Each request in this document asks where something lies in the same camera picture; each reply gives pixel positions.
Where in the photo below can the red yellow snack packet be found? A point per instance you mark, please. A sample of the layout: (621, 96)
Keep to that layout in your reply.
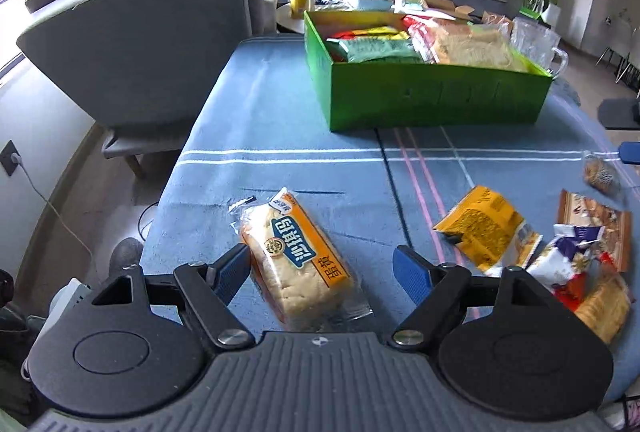
(370, 32)

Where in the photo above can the wall socket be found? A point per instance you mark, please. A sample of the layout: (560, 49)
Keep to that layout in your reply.
(7, 159)

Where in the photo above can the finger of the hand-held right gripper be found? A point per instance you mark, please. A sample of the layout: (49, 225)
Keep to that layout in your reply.
(622, 114)
(631, 151)

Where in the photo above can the dining chairs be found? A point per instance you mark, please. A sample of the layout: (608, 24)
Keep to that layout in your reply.
(622, 54)

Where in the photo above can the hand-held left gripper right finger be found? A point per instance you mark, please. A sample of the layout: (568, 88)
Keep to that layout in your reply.
(410, 272)

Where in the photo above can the round cookie packet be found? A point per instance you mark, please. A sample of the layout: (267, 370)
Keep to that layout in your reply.
(602, 174)

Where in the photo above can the yellow canister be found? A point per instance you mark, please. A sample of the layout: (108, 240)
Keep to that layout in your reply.
(302, 0)

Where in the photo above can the white power strip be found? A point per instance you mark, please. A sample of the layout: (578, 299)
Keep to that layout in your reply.
(67, 302)

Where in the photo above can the clear bread packet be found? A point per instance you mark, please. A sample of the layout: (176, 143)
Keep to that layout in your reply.
(497, 24)

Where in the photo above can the blue striped tablecloth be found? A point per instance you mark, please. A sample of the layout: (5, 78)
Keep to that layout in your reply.
(280, 146)

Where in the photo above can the orange label bread packet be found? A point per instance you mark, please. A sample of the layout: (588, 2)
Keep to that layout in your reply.
(295, 272)

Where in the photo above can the grey slipper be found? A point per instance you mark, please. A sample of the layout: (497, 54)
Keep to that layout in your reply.
(125, 254)

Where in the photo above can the grey armchair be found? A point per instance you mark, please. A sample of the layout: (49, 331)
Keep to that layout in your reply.
(145, 41)

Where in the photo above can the red label bread packet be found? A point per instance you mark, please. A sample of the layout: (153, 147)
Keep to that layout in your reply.
(475, 46)

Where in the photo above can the clear glass pitcher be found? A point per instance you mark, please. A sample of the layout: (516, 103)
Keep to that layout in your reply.
(537, 44)

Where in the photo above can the brown snack packet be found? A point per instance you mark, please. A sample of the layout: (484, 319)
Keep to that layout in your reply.
(600, 217)

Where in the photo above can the white tray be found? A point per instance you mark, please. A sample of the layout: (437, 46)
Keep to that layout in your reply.
(372, 2)

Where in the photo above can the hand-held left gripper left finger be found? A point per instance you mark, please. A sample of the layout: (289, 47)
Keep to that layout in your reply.
(235, 269)

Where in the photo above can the open cardboard box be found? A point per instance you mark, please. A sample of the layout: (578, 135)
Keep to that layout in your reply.
(445, 5)

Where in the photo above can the white round coffee table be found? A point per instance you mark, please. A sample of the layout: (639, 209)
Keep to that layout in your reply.
(287, 20)

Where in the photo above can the green snack packet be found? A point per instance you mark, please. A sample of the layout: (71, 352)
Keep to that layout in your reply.
(380, 50)

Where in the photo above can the clear cracker packet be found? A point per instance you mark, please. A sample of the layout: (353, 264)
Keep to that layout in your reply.
(602, 309)

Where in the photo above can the green cardboard box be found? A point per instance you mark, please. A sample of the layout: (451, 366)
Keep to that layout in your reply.
(430, 96)

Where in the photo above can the white purple snack packet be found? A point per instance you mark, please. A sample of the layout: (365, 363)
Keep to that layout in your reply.
(560, 262)

